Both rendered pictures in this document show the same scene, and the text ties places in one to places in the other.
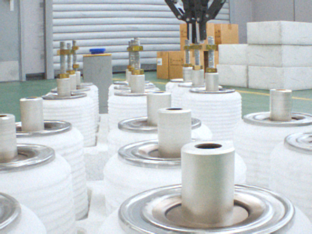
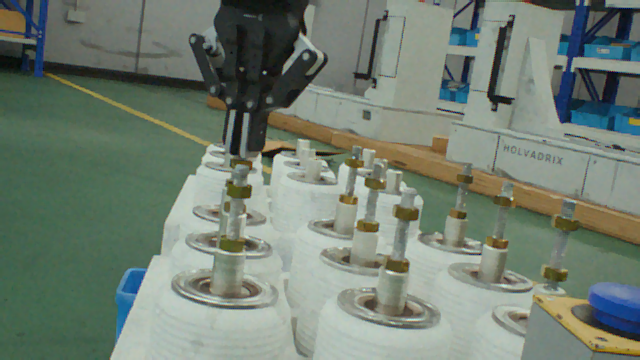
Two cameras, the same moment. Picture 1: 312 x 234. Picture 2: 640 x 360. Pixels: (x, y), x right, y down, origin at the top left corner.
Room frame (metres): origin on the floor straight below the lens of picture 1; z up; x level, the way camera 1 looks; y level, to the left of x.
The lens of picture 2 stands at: (1.47, -0.03, 0.42)
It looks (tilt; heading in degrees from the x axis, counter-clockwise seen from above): 9 degrees down; 178
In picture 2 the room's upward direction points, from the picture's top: 9 degrees clockwise
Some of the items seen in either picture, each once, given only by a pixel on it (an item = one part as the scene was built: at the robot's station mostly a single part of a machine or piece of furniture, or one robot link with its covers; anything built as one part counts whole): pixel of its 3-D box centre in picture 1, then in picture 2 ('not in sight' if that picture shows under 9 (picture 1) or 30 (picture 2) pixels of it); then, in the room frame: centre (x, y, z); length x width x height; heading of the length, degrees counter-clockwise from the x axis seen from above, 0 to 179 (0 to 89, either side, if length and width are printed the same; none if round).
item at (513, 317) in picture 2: (75, 86); (542, 326); (0.95, 0.17, 0.25); 0.08 x 0.08 x 0.01
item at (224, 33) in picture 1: (222, 37); not in sight; (5.09, -0.73, 0.45); 0.30 x 0.24 x 0.30; 29
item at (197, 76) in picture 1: (198, 78); (231, 231); (0.85, -0.07, 0.26); 0.02 x 0.02 x 0.03
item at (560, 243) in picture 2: (74, 57); (559, 249); (0.95, 0.17, 0.31); 0.01 x 0.01 x 0.08; 85
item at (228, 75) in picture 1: (247, 74); not in sight; (3.98, -0.79, 0.09); 0.39 x 0.39 x 0.18; 32
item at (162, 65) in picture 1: (173, 64); not in sight; (5.11, -0.18, 0.15); 0.30 x 0.24 x 0.30; 120
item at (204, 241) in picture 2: (198, 85); (229, 245); (0.85, -0.07, 0.25); 0.08 x 0.08 x 0.01
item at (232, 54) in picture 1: (249, 54); not in sight; (3.98, -0.81, 0.27); 0.39 x 0.39 x 0.18; 33
